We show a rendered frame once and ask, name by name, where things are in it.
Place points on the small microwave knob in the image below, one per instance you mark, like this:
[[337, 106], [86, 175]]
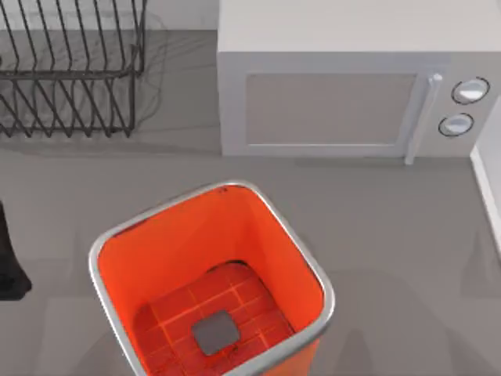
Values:
[[455, 124]]

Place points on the pale microwave oven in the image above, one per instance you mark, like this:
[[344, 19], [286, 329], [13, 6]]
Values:
[[313, 35]]

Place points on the orange bin with metal rim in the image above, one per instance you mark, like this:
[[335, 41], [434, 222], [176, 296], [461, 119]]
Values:
[[156, 250]]

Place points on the microwave oven door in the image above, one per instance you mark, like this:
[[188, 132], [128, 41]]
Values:
[[329, 109]]

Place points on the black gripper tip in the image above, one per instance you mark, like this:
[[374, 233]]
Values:
[[9, 274]]

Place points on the large microwave knob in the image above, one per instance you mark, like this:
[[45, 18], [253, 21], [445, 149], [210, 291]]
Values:
[[469, 90]]

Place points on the grey square pad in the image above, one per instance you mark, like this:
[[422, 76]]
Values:
[[215, 332]]

